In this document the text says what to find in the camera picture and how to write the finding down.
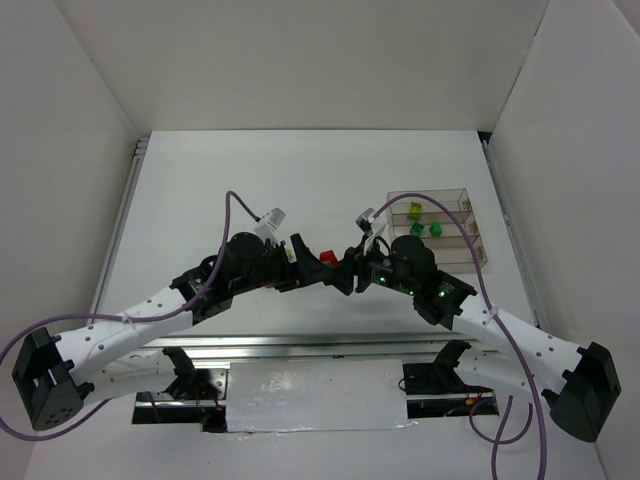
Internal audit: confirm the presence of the red lego brick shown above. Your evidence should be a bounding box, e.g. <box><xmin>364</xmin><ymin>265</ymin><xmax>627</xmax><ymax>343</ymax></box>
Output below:
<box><xmin>319</xmin><ymin>250</ymin><xmax>339</xmax><ymax>266</ymax></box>

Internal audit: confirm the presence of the green square lego brick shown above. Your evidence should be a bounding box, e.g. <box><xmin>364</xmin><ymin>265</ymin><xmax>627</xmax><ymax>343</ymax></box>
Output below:
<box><xmin>409</xmin><ymin>222</ymin><xmax>425</xmax><ymax>237</ymax></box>

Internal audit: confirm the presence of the dark green square lego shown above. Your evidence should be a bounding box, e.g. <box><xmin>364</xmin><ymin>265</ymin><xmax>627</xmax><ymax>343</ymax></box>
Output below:
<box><xmin>429</xmin><ymin>222</ymin><xmax>443</xmax><ymax>238</ymax></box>

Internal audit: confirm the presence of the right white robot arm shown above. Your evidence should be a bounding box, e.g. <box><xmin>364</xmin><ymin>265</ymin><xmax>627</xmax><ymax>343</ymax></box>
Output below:
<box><xmin>328</xmin><ymin>235</ymin><xmax>621</xmax><ymax>443</ymax></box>

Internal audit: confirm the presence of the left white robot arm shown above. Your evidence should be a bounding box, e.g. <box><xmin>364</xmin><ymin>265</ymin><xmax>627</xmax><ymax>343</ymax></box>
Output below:
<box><xmin>12</xmin><ymin>232</ymin><xmax>336</xmax><ymax>436</ymax></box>

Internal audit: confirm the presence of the clear compartment container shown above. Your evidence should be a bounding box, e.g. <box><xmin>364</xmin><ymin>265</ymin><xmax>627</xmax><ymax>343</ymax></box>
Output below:
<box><xmin>385</xmin><ymin>188</ymin><xmax>488</xmax><ymax>275</ymax></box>

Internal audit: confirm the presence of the small yellow-green lego brick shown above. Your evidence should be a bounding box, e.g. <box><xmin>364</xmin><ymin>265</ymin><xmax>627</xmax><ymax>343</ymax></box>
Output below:
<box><xmin>407</xmin><ymin>202</ymin><xmax>423</xmax><ymax>222</ymax></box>

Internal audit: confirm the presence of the white tape cover plate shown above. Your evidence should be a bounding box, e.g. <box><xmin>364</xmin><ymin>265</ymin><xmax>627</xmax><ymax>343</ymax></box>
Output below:
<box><xmin>226</xmin><ymin>359</ymin><xmax>409</xmax><ymax>433</ymax></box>

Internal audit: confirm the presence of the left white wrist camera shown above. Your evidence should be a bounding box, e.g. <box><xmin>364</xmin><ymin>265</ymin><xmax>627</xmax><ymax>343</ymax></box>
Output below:
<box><xmin>254</xmin><ymin>208</ymin><xmax>286</xmax><ymax>245</ymax></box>

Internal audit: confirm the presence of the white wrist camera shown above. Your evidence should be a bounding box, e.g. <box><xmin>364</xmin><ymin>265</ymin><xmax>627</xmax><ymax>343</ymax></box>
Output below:
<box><xmin>254</xmin><ymin>208</ymin><xmax>286</xmax><ymax>245</ymax></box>
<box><xmin>356</xmin><ymin>208</ymin><xmax>387</xmax><ymax>254</ymax></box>

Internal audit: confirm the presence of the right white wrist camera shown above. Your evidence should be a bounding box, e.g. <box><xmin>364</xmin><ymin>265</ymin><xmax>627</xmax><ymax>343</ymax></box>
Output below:
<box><xmin>356</xmin><ymin>208</ymin><xmax>387</xmax><ymax>254</ymax></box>

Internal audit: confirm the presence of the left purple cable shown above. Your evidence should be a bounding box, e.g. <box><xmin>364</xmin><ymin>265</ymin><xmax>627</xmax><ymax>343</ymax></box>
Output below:
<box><xmin>0</xmin><ymin>190</ymin><xmax>261</xmax><ymax>442</ymax></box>

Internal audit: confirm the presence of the purple cable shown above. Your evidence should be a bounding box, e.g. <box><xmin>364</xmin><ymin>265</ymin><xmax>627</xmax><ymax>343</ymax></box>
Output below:
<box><xmin>372</xmin><ymin>191</ymin><xmax>549</xmax><ymax>480</ymax></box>
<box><xmin>0</xmin><ymin>190</ymin><xmax>261</xmax><ymax>442</ymax></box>

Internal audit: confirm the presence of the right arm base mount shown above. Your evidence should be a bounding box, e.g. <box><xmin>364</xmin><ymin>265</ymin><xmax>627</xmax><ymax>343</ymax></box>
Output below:
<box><xmin>398</xmin><ymin>340</ymin><xmax>498</xmax><ymax>420</ymax></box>

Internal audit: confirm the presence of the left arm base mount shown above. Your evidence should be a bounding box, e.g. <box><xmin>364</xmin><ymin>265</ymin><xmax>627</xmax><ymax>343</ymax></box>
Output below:
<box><xmin>132</xmin><ymin>347</ymin><xmax>229</xmax><ymax>433</ymax></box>

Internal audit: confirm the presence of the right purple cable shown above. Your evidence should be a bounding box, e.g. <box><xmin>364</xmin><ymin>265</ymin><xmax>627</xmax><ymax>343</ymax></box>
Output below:
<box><xmin>372</xmin><ymin>191</ymin><xmax>549</xmax><ymax>480</ymax></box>

